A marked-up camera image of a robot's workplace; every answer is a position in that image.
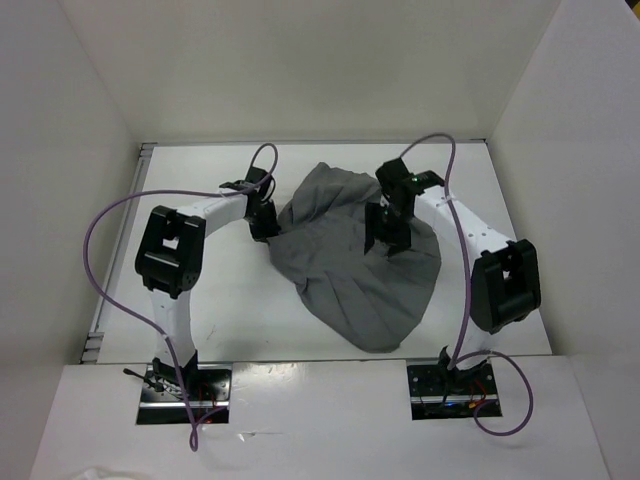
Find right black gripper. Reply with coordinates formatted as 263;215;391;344
364;201;413;257

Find grey pleated skirt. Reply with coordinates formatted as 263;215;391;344
268;162;441;353

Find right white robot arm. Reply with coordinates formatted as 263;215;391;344
364;160;541;393

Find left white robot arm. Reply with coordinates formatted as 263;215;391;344
134;178;280;400

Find white crumpled plastic bag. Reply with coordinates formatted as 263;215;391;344
71;466;147;480

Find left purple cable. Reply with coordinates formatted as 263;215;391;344
83;143;280;454

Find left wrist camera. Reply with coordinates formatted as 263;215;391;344
244;166;276;202

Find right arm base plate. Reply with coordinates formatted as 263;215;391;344
406;361;502;421

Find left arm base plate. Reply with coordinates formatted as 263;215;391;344
135;363;235;426

